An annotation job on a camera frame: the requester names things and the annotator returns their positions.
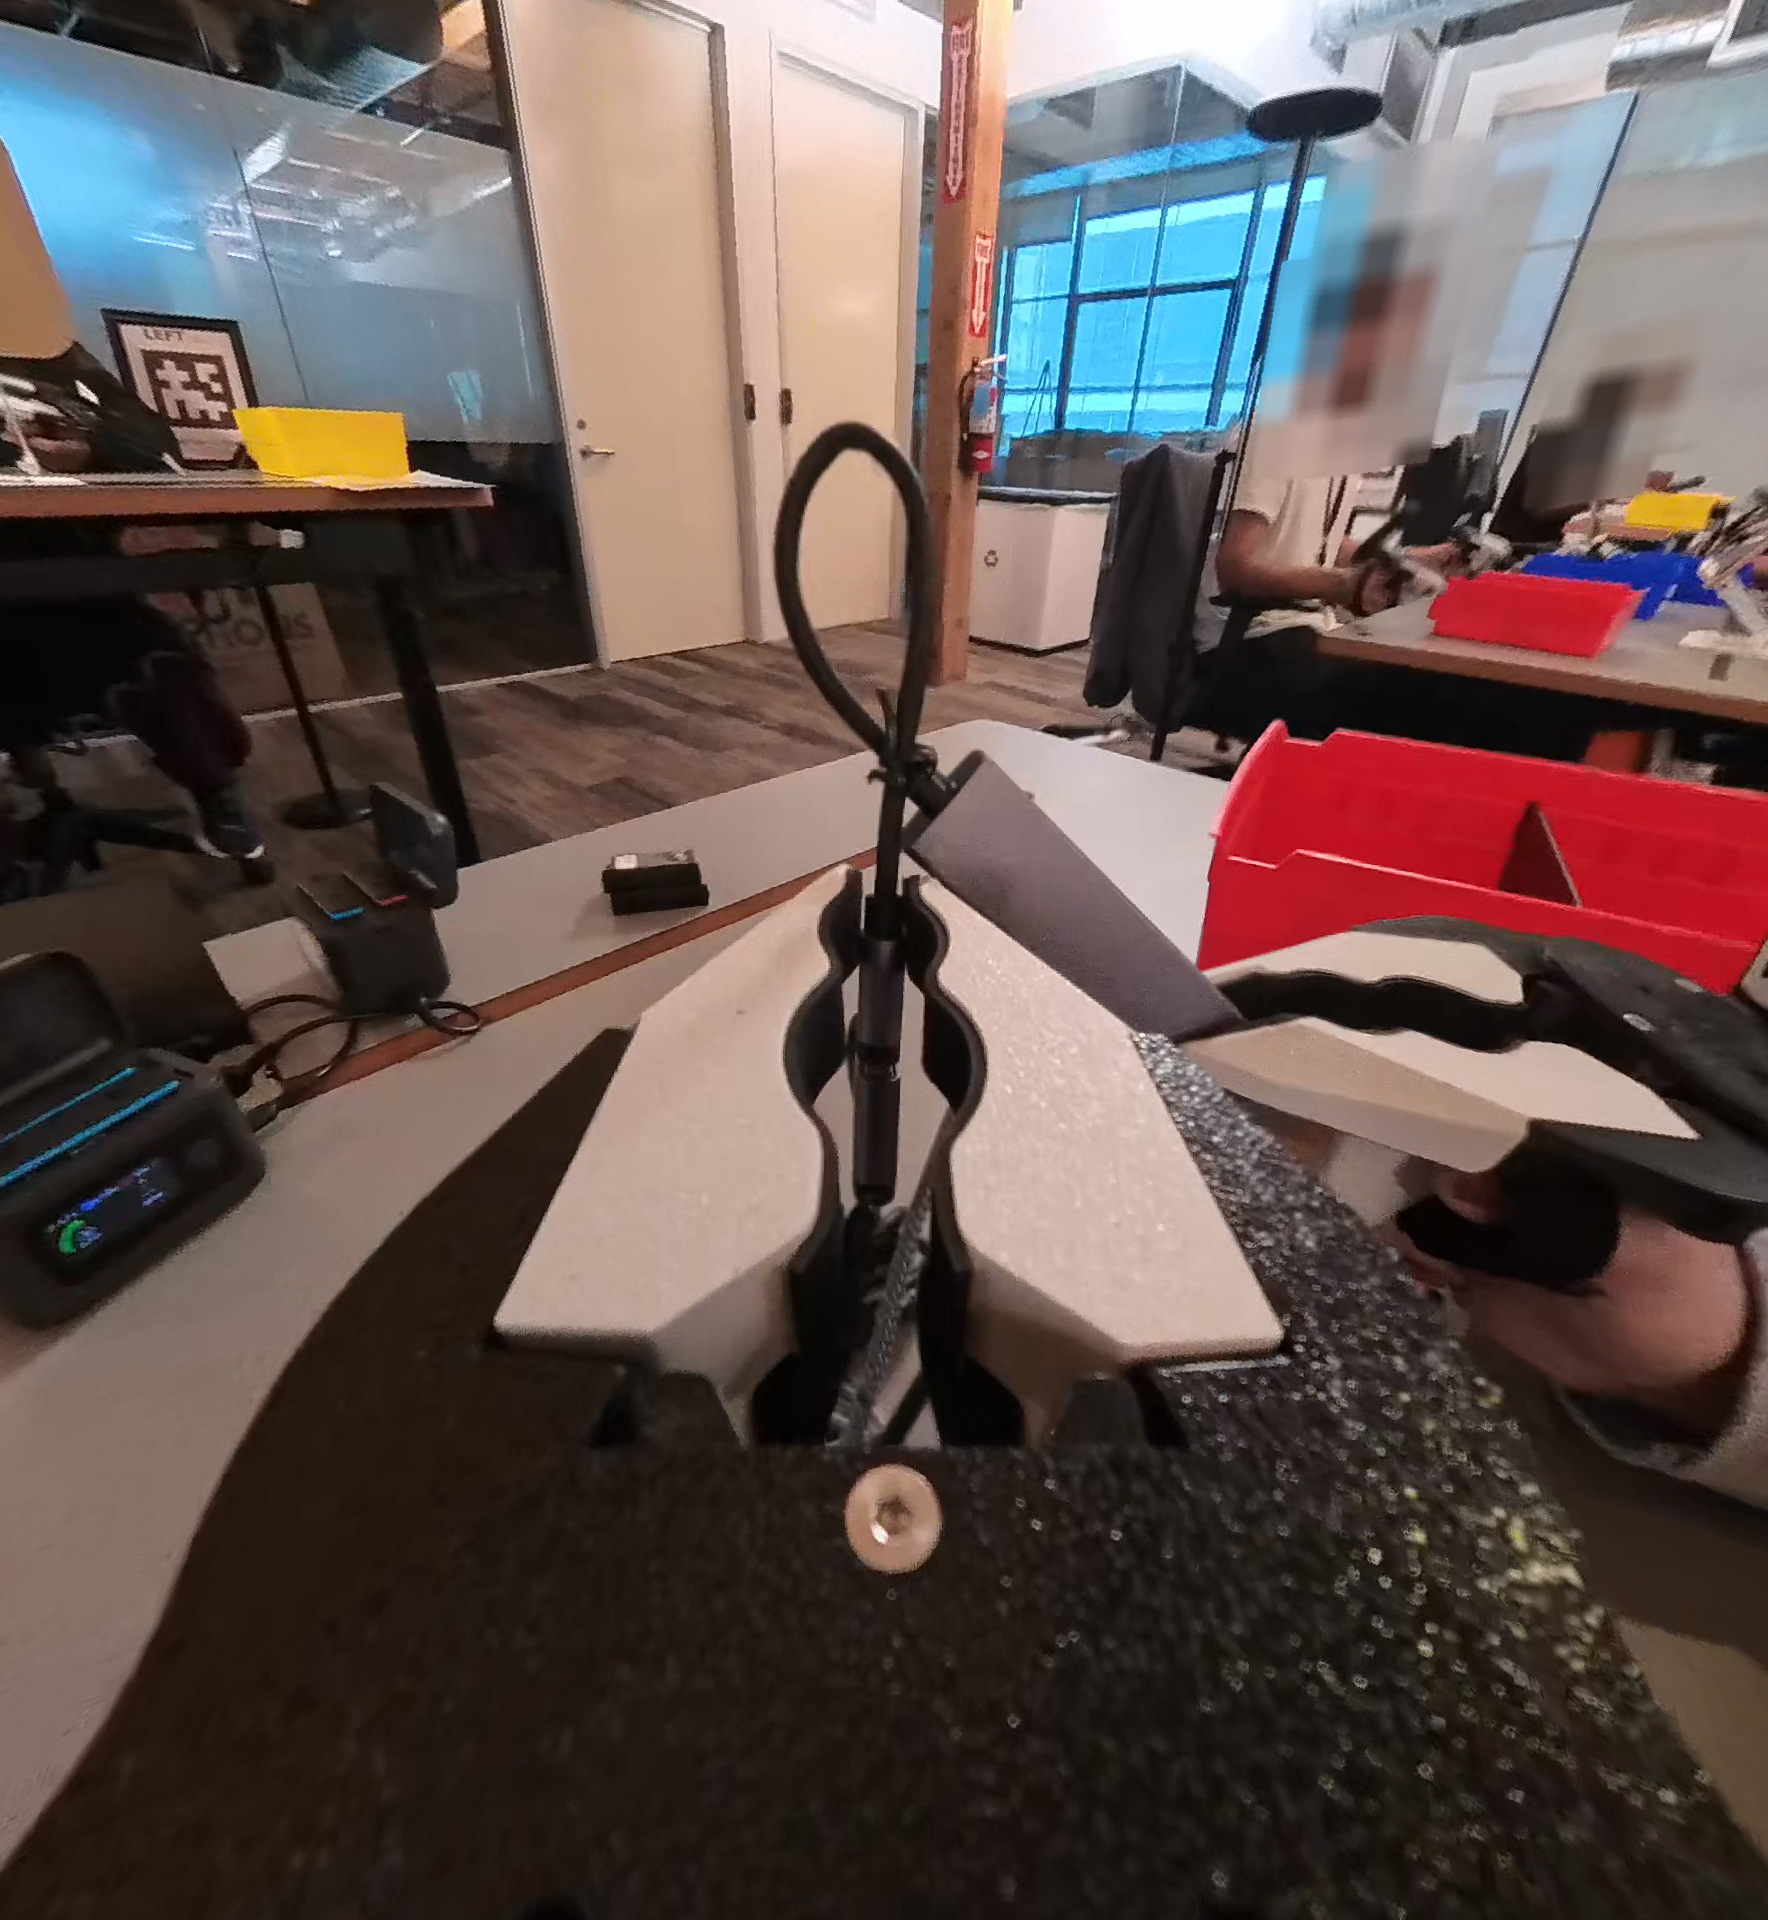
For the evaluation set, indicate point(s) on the wooden pillar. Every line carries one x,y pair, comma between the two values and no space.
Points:
960,570

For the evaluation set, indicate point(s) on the person's right hand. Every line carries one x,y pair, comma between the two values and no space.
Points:
1649,1319

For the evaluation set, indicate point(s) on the small black equipment box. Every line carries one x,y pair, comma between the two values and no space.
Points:
374,959

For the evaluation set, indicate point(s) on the white door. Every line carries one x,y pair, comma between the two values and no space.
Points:
629,331
839,345

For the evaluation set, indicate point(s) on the long brown desk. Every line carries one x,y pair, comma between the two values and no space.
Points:
149,503

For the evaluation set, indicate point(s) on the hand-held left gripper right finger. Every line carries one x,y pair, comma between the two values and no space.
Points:
1108,1199

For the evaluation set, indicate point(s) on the black label printer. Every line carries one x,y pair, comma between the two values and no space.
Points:
74,1141

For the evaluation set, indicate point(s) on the black charger brick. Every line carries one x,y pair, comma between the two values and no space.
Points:
411,839

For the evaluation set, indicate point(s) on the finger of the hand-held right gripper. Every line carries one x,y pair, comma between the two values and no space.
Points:
1394,953
1424,1096

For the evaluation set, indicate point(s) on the small red plastic bin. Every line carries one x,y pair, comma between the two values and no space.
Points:
1537,615

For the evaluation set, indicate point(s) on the printed cardboard box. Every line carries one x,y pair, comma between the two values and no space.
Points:
270,645

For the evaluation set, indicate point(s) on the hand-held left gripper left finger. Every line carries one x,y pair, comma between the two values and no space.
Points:
659,1186

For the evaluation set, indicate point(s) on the office chair with dark jacket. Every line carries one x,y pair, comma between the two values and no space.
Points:
1147,584

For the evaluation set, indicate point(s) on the blue plastic bins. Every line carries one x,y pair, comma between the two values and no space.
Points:
1649,578

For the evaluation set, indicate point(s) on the white recycling bin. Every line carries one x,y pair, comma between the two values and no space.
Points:
1041,578

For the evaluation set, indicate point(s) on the black floor lamp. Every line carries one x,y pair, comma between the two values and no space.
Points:
1313,108

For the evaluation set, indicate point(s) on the red fire extinguisher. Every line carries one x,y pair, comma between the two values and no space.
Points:
982,420

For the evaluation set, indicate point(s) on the small black object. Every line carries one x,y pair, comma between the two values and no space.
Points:
654,885

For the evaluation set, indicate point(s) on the framed black-white tag sign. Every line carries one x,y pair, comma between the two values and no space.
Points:
179,375

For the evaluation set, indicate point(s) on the red wall sign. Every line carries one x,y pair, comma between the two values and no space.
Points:
982,286
956,104

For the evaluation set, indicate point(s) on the grey office desk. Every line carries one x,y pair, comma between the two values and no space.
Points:
1499,667

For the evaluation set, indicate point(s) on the small yellow plastic bin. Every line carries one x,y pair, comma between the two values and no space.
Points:
1676,510

